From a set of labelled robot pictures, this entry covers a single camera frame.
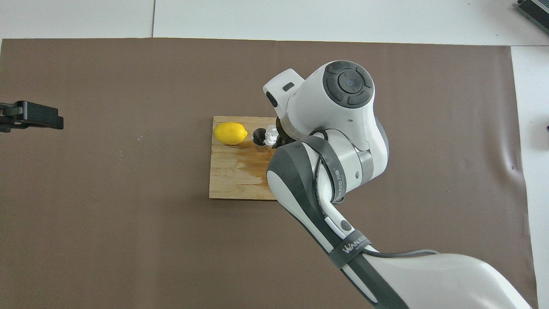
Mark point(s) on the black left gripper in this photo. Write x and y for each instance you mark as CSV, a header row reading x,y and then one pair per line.
x,y
8,118

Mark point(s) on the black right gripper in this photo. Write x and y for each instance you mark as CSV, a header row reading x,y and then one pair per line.
x,y
283,136

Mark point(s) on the clear faceted glass cup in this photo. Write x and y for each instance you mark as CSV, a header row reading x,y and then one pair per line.
x,y
271,135

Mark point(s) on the steel double jigger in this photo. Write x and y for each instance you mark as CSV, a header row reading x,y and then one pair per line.
x,y
258,137

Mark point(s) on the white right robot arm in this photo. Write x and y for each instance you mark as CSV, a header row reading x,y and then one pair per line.
x,y
334,111

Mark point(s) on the yellow lemon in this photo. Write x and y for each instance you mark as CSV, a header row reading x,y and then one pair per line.
x,y
230,133

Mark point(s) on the wooden cutting board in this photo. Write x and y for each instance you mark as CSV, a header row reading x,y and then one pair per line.
x,y
231,180

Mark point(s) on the brown paper table mat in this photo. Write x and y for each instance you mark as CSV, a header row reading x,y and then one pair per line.
x,y
128,236

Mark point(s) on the grey ribbed device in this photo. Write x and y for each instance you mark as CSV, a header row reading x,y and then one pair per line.
x,y
536,8

